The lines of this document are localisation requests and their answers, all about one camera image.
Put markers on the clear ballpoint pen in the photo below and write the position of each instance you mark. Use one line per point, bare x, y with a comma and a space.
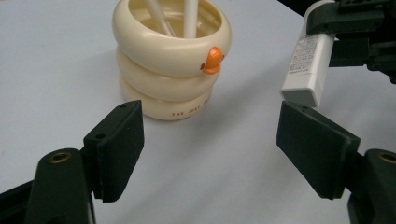
160, 18

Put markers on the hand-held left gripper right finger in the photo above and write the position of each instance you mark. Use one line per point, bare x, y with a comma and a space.
314, 146

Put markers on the white capped pen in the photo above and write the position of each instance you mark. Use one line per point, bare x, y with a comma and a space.
190, 18

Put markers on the cream ringed pen holder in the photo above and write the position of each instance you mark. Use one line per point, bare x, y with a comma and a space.
165, 59

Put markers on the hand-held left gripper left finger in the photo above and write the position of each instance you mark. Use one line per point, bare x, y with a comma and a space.
118, 155

